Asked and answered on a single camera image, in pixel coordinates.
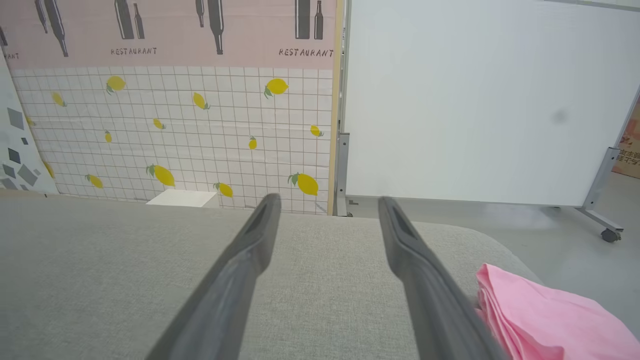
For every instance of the lemon print partition panel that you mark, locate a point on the lemon print partition panel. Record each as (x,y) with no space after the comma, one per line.
(200,125)

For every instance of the white box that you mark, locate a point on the white box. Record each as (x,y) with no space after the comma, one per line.
(182,198)

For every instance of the grey fabric sofa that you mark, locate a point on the grey fabric sofa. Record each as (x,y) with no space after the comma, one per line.
(100,275)

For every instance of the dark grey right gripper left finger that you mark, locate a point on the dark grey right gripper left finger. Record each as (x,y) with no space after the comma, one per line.
(225,295)

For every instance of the pink garment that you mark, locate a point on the pink garment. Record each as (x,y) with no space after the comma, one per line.
(550,320)

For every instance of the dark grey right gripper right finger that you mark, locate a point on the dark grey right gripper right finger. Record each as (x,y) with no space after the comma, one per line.
(430,300)

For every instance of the white panel with grey diamonds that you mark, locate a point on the white panel with grey diamonds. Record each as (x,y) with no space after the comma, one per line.
(20,150)

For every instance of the whiteboard on wheeled stand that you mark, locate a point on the whiteboard on wheeled stand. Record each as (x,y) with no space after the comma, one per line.
(475,100)

